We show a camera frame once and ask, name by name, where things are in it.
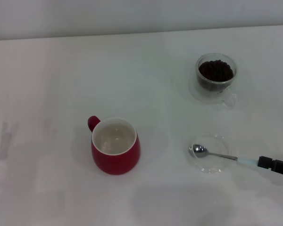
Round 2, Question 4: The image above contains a metal spoon with blue handle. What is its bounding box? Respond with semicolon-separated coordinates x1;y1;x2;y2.
188;143;260;167

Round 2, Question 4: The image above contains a red ceramic mug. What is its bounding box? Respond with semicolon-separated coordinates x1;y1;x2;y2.
87;115;141;176

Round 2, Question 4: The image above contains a clear glass cup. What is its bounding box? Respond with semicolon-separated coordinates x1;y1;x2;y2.
195;53;239;109

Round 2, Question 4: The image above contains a coffee bean pile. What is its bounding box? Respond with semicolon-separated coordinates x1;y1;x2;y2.
197;60;234;92

